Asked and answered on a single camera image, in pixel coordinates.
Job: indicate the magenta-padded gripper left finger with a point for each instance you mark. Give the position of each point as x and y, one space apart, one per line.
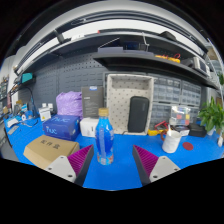
60 168

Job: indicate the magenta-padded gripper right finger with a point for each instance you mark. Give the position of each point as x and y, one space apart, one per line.
163 168

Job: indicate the blue drink bottle gold cap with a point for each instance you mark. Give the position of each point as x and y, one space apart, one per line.
104 140

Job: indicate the brown cardboard box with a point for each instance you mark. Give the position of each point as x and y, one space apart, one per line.
46 149

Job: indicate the white ribbed cup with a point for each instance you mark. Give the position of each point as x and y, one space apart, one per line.
171 144

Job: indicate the flat round red coaster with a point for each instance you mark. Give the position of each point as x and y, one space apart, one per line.
188 146

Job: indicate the yellow multimeter with red leads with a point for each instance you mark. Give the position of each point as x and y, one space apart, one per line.
154 132

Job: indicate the blue printed carton box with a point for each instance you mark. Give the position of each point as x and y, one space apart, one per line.
60 128

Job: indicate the metal stirring rod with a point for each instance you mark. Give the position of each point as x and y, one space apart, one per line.
169 128

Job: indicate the small white carton box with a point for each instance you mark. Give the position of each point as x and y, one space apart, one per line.
88 127

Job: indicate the clear plastic parts box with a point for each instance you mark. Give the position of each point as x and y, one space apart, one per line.
180 116

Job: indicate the small white labelled box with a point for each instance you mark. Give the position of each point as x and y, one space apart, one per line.
44 114

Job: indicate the white power adapter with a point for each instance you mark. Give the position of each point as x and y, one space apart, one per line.
220 141

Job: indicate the purple plastic bag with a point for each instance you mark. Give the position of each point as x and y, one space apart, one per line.
69 104

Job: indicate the green leafy potted plant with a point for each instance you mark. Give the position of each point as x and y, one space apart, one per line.
211 115

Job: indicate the dark grey carton box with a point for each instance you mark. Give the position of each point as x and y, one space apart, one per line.
92 103

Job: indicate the dark grey pegboard panel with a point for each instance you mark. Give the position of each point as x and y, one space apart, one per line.
66 80

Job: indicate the teal box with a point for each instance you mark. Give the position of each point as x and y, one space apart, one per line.
27 78

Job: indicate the black workbench shelf unit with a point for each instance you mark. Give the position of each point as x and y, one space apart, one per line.
133 59

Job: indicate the white metal shelf rack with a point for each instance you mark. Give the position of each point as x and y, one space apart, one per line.
213 55

